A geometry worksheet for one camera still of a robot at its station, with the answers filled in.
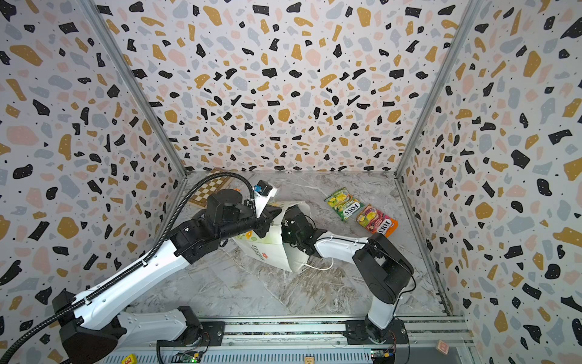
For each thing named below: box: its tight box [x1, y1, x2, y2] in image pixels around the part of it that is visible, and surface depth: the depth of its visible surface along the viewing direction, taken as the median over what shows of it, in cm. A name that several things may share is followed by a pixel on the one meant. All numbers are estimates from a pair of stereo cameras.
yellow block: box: [121, 353, 138, 364], surface depth 69 cm
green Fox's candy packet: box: [323, 187, 366, 222], surface depth 108 cm
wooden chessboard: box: [189, 167, 238, 208], surface depth 112 cm
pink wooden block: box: [435, 339, 451, 355], surface depth 73 cm
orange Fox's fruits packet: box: [356, 203, 399, 239], surface depth 102 cm
